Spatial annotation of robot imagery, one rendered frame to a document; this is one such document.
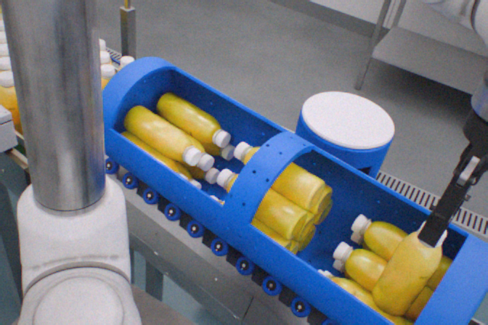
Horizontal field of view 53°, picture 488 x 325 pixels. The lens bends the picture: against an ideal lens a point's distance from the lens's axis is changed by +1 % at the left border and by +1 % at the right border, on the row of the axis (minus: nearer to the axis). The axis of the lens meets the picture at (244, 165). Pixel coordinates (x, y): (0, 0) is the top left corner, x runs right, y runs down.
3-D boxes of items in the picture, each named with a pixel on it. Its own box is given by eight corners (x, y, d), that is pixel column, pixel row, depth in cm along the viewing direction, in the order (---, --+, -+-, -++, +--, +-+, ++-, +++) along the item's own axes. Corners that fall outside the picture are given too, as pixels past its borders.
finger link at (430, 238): (454, 215, 72) (452, 218, 72) (436, 245, 77) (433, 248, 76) (436, 204, 73) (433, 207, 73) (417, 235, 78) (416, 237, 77)
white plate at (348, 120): (296, 88, 153) (295, 91, 154) (311, 143, 132) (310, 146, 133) (380, 94, 157) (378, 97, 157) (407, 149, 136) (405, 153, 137)
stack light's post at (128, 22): (132, 227, 235) (126, 11, 162) (126, 223, 236) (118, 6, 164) (139, 223, 237) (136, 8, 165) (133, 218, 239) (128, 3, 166)
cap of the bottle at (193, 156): (181, 162, 109) (187, 165, 108) (188, 146, 108) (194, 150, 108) (191, 162, 113) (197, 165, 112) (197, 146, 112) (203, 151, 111)
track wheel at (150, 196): (160, 192, 118) (164, 192, 119) (147, 183, 119) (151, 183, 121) (151, 207, 118) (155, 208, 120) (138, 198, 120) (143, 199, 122)
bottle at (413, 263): (366, 284, 93) (401, 219, 81) (399, 283, 94) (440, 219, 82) (379, 318, 88) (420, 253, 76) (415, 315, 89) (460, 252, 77)
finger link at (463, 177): (495, 147, 65) (487, 159, 61) (475, 178, 68) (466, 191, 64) (478, 138, 66) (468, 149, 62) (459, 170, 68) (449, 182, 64)
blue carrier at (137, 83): (403, 411, 89) (475, 323, 71) (91, 173, 124) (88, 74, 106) (452, 314, 108) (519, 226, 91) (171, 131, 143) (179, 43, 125)
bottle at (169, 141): (119, 130, 115) (175, 168, 108) (130, 103, 114) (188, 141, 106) (138, 131, 122) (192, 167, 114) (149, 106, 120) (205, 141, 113)
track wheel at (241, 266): (256, 262, 106) (260, 262, 108) (240, 251, 108) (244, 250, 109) (246, 280, 106) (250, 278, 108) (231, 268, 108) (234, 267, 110)
